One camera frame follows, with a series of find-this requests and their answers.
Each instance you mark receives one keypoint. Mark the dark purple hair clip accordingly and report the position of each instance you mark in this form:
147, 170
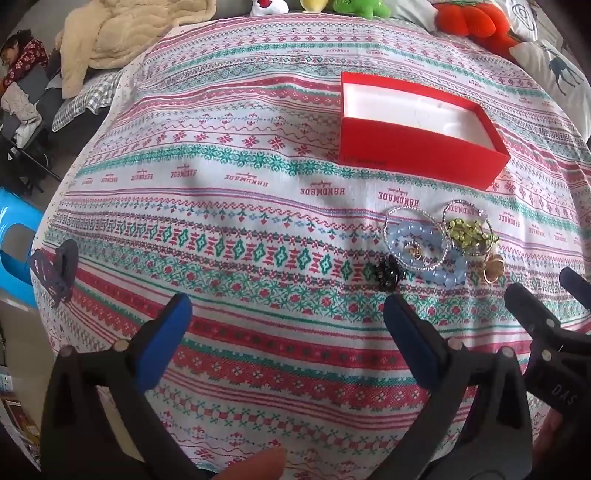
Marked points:
55, 272

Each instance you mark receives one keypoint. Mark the white plush toy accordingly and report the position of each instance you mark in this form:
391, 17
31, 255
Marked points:
270, 5

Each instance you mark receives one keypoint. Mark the black bead cluster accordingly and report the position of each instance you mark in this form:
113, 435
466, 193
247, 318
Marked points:
389, 274

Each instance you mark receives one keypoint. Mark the printed cardboard boxes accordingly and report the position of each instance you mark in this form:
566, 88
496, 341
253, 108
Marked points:
14, 415

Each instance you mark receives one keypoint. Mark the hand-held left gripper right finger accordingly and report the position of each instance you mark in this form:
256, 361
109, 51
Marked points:
411, 337

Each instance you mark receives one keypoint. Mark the green plush toy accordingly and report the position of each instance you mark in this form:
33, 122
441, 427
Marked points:
360, 7

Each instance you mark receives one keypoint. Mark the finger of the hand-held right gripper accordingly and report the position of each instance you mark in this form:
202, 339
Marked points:
577, 286
531, 311

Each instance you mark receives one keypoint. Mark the white clothes pile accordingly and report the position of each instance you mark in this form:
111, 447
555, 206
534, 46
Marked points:
21, 108

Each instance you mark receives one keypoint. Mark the black folding chair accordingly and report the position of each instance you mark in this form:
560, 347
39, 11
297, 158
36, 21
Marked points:
27, 152

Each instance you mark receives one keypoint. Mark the grey pillow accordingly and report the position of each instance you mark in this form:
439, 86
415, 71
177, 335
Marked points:
411, 11

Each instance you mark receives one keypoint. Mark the patterned bed cloth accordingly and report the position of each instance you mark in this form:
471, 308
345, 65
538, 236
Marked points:
277, 230

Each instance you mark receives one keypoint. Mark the yellow vegetable plush toy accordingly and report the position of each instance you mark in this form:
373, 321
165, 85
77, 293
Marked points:
314, 3

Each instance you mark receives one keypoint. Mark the red jewelry box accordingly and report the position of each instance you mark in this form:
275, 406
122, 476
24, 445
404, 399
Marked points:
415, 152

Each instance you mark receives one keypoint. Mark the beige fluffy blanket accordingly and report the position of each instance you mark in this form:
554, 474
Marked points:
115, 37

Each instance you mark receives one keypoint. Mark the blue plastic stool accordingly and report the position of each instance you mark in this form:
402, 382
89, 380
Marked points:
14, 277

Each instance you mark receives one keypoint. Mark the white swirl print pillow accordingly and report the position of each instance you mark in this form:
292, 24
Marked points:
521, 14

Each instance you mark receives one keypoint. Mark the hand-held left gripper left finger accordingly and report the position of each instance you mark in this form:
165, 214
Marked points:
166, 341

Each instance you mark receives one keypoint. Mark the person's left hand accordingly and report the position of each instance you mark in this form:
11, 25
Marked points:
258, 465

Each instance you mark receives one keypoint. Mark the deer print pillow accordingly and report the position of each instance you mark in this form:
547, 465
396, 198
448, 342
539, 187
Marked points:
554, 74

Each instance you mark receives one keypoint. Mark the grey checked bed sheet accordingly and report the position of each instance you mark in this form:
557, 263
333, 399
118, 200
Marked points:
83, 104

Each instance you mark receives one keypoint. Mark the orange pumpkin plush toy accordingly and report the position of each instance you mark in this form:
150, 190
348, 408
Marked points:
471, 23

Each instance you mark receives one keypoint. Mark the person's right hand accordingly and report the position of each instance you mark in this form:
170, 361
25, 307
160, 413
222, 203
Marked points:
549, 434

